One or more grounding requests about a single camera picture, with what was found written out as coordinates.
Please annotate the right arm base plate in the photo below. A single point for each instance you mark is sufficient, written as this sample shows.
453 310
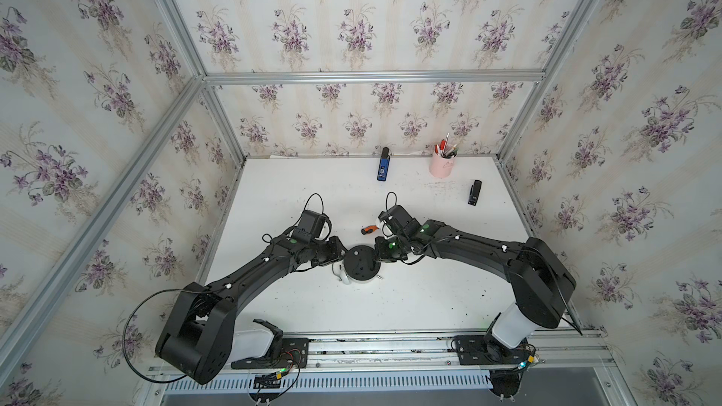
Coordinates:
484 350

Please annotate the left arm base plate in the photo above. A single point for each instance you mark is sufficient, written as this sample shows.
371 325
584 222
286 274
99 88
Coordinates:
282 354

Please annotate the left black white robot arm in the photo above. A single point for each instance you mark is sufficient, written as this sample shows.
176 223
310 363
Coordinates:
198 334

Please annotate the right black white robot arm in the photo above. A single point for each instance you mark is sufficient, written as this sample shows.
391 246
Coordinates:
541 284

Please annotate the blue black stapler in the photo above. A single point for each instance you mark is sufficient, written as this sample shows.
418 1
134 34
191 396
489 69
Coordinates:
384 164

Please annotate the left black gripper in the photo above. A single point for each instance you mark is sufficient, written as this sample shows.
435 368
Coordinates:
335 244

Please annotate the aluminium frame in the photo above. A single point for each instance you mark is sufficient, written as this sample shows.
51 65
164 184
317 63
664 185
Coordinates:
42 305

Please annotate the white twin bell alarm clock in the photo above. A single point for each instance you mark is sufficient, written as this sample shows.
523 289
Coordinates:
359 265

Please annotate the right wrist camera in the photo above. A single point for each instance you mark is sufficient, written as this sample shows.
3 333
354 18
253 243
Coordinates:
399 222

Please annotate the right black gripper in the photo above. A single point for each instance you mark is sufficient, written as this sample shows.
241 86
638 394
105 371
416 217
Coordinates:
379 252

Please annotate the aluminium mounting rail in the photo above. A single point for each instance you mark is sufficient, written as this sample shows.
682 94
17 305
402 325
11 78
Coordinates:
562 348

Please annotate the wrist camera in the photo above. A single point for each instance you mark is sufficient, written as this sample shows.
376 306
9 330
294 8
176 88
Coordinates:
310 226
399 222

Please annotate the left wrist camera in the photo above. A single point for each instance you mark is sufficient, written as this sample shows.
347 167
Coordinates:
310 226

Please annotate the pink pen cup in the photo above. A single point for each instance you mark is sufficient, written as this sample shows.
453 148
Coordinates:
441 165

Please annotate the orange handled screwdriver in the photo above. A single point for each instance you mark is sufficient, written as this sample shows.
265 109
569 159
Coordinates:
369 230

